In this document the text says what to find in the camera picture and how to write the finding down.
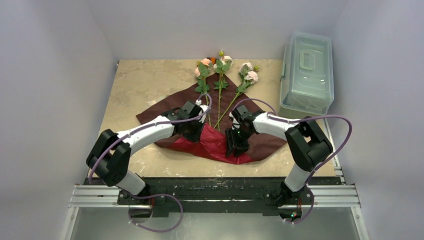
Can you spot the clear plastic storage box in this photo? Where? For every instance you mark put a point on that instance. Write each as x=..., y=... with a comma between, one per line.
x=307, y=77

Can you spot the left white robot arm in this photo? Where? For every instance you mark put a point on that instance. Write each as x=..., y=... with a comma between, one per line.
x=110, y=156

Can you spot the peach flower stem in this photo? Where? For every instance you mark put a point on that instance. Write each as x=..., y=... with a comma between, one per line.
x=201, y=72

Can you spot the dark red wrapping paper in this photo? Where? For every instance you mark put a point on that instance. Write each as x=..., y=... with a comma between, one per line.
x=212, y=144

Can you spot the pale pink flower stem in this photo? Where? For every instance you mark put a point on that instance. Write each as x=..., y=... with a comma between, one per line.
x=248, y=74

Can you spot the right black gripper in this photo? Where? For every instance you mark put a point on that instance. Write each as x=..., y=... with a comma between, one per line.
x=236, y=138

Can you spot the orange black small clip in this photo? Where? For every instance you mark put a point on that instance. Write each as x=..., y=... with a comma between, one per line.
x=212, y=59

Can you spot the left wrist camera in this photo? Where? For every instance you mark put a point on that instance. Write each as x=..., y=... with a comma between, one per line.
x=204, y=112

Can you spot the white flower stem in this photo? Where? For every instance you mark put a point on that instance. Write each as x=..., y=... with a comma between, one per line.
x=222, y=65

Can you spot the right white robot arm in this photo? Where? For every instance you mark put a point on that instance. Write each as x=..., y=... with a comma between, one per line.
x=308, y=145

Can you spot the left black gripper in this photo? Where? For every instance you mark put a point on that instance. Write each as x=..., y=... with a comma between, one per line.
x=196, y=136

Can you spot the aluminium rail frame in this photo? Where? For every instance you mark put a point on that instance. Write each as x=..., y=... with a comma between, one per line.
x=240, y=195

